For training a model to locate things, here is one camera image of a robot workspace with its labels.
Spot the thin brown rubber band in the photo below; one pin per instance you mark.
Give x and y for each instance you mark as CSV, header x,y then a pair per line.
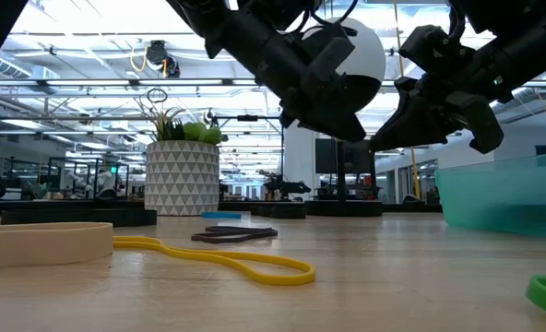
x,y
198,237

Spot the yellow rubber band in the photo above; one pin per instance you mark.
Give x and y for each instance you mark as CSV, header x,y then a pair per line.
x,y
277,280

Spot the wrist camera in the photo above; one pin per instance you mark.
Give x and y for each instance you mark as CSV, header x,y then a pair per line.
x,y
330,57
434,48

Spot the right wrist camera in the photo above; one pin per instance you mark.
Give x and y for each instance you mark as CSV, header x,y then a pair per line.
x,y
434,48

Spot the small blue rubber band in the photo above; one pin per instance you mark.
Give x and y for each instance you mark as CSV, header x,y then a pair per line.
x,y
221,215

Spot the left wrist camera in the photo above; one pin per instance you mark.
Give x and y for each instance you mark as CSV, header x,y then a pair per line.
x,y
330,57

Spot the background workstation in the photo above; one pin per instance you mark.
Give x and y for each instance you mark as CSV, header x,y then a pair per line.
x,y
88,180

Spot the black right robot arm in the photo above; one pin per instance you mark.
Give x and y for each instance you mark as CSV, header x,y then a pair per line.
x,y
531,46

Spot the potted succulent patterned pot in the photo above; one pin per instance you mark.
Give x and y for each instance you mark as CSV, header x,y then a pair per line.
x,y
181,180

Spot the teal plastic bin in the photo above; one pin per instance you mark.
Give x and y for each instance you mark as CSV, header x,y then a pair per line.
x,y
508,198

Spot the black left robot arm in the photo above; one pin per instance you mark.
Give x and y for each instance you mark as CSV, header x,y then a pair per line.
x,y
254,41

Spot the background black robot arm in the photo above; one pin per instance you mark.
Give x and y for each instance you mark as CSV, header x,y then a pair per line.
x,y
287,188

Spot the white globe table lamp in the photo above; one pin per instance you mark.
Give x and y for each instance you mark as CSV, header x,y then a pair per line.
x,y
370,55

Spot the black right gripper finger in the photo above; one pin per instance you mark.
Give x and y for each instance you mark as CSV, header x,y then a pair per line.
x,y
393,138
423,106

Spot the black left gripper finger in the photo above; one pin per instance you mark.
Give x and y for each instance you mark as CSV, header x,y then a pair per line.
x,y
342,120
303,121

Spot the black gantry frame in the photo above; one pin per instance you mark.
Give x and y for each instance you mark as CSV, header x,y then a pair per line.
x,y
247,118

